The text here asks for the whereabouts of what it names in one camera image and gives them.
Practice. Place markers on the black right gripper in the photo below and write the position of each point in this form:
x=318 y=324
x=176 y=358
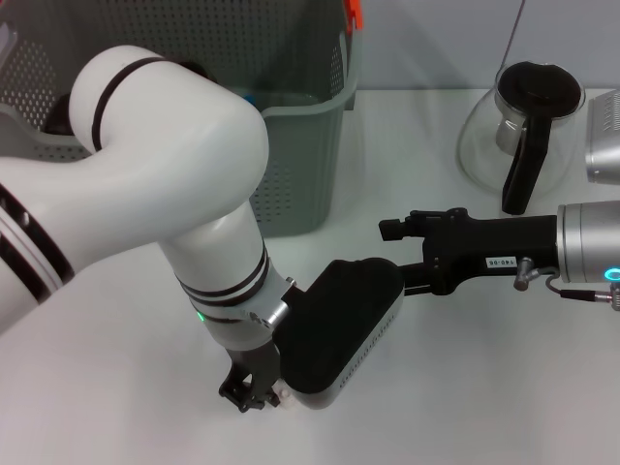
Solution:
x=484 y=247

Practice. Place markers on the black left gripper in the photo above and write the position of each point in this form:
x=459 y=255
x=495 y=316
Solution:
x=257 y=363

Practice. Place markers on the white toy brick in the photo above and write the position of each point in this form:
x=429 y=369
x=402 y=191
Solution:
x=287 y=394

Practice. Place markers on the blue square toy brick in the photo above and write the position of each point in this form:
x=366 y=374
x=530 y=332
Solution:
x=250 y=99

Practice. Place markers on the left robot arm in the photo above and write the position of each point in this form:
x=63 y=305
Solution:
x=145 y=169

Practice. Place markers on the grey-green perforated storage basket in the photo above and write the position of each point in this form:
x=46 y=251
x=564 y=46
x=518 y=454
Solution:
x=300 y=145

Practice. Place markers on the dark clay teapot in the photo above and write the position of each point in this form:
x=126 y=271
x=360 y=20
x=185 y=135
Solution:
x=60 y=121

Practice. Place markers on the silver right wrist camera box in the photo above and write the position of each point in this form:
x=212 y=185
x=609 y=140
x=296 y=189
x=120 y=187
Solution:
x=605 y=145

